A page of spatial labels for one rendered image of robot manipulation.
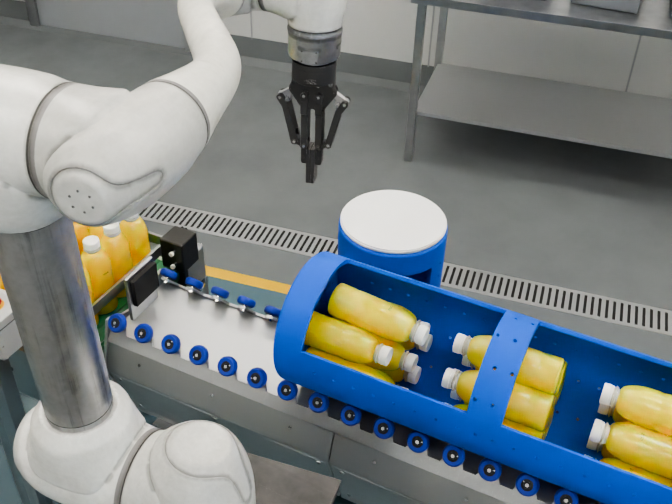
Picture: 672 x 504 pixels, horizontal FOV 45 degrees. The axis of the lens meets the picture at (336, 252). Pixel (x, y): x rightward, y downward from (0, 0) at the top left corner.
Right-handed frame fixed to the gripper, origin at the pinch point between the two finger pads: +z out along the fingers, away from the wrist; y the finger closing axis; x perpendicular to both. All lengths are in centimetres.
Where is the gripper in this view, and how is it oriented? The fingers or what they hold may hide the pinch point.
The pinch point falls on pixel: (311, 162)
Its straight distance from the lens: 149.9
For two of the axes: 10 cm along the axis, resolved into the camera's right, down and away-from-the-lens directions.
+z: -0.4, 8.1, 5.9
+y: 9.8, 1.5, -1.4
